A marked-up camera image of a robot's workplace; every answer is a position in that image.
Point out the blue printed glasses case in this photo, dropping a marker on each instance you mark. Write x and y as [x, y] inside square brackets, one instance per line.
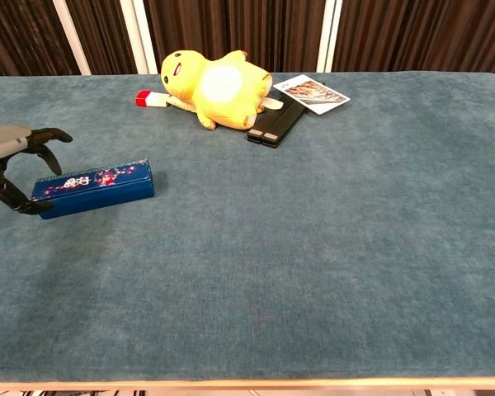
[99, 194]

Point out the brown pleated curtain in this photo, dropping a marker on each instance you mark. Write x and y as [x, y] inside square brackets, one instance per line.
[239, 29]

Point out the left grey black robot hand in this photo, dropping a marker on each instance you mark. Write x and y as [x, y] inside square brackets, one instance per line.
[4, 142]

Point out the blue velvet table cloth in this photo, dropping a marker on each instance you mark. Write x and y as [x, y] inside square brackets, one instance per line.
[313, 247]

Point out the yellow plush toy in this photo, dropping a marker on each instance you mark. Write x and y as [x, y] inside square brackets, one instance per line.
[231, 105]

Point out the red and white small box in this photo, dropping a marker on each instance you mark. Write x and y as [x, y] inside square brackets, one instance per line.
[148, 99]

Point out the white printed picture card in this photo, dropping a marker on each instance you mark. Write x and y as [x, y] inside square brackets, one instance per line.
[313, 95]

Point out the black folding phone stand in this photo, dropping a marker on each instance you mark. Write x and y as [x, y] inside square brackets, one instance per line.
[276, 125]

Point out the white metal frame post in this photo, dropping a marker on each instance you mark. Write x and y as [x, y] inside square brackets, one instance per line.
[329, 37]
[72, 37]
[138, 37]

